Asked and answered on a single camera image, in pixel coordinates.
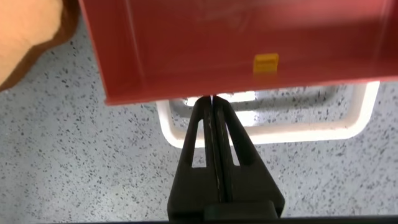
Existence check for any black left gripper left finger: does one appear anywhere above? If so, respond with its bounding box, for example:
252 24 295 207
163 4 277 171
167 95 225 222

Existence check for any small yellow tab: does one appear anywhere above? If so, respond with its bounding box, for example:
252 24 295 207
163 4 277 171
252 52 280 76

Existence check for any toast slice toy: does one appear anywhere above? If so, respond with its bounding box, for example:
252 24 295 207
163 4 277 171
0 0 80 93

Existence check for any red drawer with white handle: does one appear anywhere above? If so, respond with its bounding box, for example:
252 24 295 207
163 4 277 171
77 0 398 149

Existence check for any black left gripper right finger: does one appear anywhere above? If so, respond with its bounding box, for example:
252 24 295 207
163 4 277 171
212 95 286 220

